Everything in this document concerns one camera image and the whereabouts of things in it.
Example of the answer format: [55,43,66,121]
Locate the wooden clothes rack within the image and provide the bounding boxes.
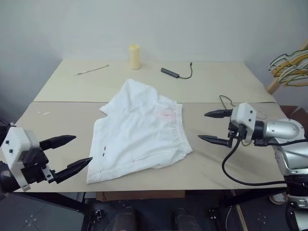
[266,39,308,93]

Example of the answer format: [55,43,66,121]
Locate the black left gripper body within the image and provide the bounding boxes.
[20,146,58,185]

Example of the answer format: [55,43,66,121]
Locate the wooden stick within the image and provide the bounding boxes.
[233,204,249,231]

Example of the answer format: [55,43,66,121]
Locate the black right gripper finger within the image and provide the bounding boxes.
[204,109,233,118]
[198,134,230,146]

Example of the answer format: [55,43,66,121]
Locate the brown wooden board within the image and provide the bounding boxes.
[96,190,186,202]

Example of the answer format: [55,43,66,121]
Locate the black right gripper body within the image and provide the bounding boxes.
[227,122,247,148]

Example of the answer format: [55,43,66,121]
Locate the grey USB hub with cable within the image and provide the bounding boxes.
[160,62,193,79]

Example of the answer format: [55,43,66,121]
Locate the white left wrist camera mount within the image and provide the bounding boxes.
[0,126,39,192]

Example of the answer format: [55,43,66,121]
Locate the thin pencil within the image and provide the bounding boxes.
[77,64,109,76]

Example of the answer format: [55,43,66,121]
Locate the thin green wire hanger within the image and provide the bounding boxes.
[219,95,266,146]

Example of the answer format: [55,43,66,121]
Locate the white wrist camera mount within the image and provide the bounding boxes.
[230,103,257,141]
[0,126,39,192]

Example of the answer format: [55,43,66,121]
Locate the white shorts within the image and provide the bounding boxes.
[86,78,193,185]

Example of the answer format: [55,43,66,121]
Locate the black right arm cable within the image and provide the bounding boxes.
[221,138,308,186]

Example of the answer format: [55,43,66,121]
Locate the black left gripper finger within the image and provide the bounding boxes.
[39,135,77,152]
[53,157,93,184]

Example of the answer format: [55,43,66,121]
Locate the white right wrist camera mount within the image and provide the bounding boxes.
[230,103,257,141]

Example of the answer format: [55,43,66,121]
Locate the cream plastic bottle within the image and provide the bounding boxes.
[128,44,141,70]

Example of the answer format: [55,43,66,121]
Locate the brown cardboard box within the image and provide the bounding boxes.
[280,105,308,121]

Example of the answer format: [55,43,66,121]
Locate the dark rounded shape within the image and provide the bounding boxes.
[112,206,145,231]

